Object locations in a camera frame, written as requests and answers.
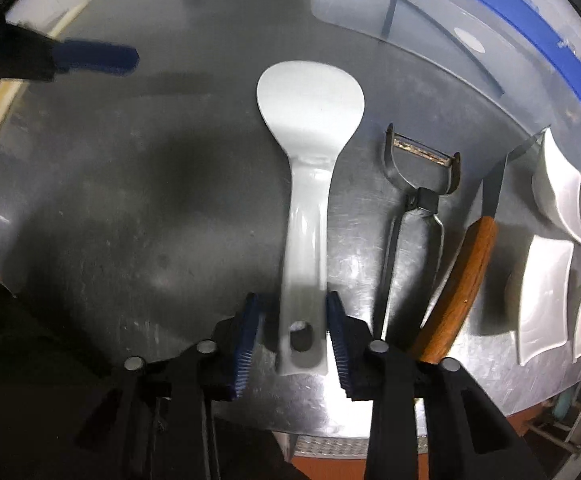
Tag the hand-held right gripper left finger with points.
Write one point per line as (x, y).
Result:
(247, 336)

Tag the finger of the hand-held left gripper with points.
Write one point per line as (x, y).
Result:
(95, 56)

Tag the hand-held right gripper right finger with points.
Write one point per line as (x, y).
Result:
(339, 336)

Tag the white plastic rice paddle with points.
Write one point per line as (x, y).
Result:
(304, 170)

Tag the metal vegetable peeler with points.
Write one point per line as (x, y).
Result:
(418, 195)

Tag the translucent plastic storage bin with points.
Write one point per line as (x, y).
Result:
(480, 35)

